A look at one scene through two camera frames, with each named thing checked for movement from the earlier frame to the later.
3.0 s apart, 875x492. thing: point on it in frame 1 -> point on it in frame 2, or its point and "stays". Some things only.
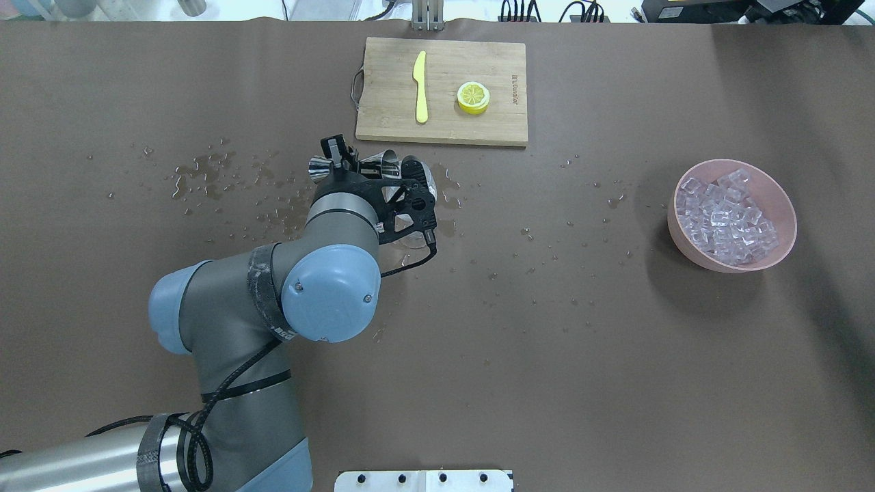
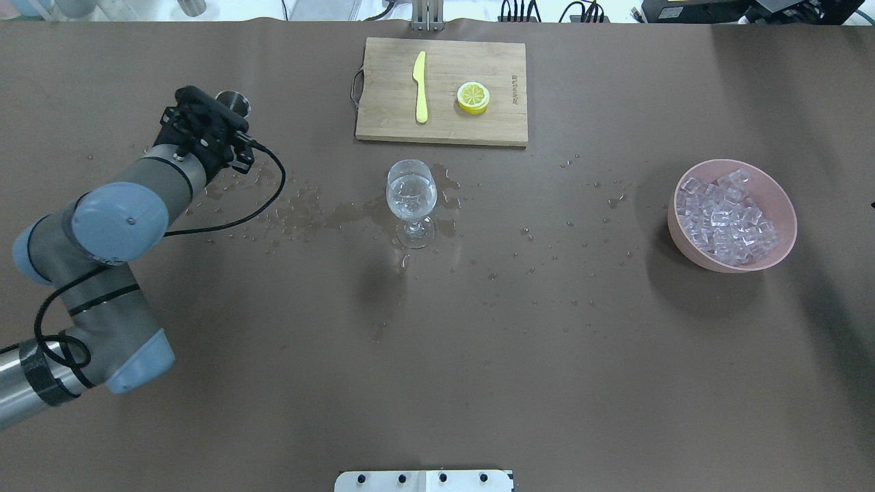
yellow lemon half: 473,98 stays
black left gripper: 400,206 -> 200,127
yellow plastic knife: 419,74 stays
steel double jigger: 383,164 -> 236,102
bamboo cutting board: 385,93 stays
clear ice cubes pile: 721,220 stays
